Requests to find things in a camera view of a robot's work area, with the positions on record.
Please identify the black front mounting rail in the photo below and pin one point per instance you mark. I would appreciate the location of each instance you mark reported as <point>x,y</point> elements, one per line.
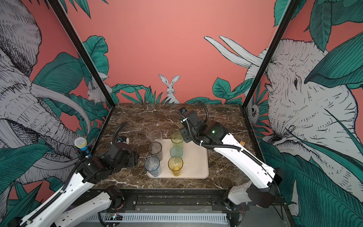
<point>216,198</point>

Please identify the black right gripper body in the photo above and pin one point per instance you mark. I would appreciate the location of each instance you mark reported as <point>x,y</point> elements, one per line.
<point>187,138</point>

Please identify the tall green tumbler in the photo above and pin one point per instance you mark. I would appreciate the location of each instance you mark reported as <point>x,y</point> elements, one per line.
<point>177,139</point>

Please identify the black corner frame post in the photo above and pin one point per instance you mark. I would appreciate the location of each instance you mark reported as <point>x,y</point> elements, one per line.
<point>291,8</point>
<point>74,37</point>

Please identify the white plastic tray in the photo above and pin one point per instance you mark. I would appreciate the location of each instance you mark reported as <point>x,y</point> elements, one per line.
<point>195,161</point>

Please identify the black corner frame post right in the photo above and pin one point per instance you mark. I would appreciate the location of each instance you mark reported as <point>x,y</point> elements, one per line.
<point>291,8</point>

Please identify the smoky grey tall tumbler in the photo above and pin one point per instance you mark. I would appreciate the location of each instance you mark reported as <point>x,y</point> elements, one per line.
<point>155,149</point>

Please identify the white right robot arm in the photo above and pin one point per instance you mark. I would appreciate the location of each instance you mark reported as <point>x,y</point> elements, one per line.
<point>262,188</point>

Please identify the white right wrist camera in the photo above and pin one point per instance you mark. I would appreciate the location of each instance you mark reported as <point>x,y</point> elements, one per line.
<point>195,122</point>

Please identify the black corner frame post left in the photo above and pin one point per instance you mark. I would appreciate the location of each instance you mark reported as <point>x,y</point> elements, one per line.
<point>74,37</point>

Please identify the blue toy microphone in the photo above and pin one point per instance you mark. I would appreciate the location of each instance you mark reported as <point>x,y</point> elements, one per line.
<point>82,144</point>

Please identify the pale blue tall tumbler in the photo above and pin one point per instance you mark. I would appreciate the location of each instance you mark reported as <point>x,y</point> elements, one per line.
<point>152,166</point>

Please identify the frosted teal textured tumbler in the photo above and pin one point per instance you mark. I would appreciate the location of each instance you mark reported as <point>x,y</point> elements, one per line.
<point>176,151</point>

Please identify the green lit circuit board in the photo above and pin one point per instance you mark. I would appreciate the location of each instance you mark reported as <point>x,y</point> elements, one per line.
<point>113,217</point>

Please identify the tall amber tumbler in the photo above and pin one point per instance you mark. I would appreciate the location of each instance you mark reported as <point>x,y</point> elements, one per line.
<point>175,164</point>

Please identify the white ribbed vent strip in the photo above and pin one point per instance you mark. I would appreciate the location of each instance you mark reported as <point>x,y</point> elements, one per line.
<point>213,218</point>

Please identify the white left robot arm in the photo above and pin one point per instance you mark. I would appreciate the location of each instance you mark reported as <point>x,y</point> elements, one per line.
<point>89,171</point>

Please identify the clear tall plastic tumbler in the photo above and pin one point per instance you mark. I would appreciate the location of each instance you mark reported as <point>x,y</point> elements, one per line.
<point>155,136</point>

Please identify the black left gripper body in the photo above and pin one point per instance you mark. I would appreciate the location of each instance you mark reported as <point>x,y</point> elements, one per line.
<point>131,160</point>

